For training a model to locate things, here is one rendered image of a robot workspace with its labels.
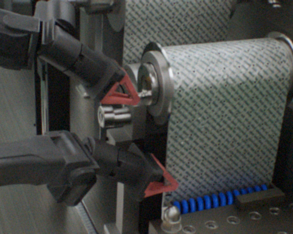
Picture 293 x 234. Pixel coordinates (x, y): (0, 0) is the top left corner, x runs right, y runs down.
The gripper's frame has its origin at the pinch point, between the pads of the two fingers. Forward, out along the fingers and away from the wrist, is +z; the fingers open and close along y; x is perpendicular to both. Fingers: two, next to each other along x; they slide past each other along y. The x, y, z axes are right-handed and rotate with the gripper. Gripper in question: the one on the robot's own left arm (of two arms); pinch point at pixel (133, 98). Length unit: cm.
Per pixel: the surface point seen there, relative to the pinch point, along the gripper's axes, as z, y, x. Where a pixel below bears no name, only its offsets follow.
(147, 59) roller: -1.5, -2.0, 7.0
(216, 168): 20.1, 6.5, -1.4
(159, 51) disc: -2.5, 1.2, 9.4
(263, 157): 27.7, 6.6, 5.5
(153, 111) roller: 3.8, 2.1, 0.3
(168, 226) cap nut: 12.9, 14.1, -13.2
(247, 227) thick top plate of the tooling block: 24.7, 17.4, -5.4
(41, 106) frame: 5.1, -37.9, -19.2
